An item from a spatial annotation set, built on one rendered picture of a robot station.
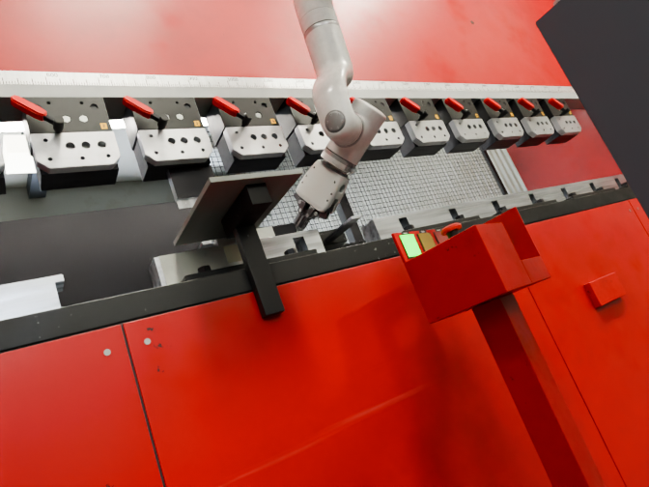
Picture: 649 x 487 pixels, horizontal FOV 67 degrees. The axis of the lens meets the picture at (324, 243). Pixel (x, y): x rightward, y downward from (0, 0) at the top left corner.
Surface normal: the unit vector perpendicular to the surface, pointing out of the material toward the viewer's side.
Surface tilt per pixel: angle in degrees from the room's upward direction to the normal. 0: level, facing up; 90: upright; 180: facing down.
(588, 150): 90
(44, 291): 90
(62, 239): 90
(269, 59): 90
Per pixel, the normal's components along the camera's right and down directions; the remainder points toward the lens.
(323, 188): -0.44, 0.00
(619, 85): -0.78, 0.14
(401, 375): 0.47, -0.40
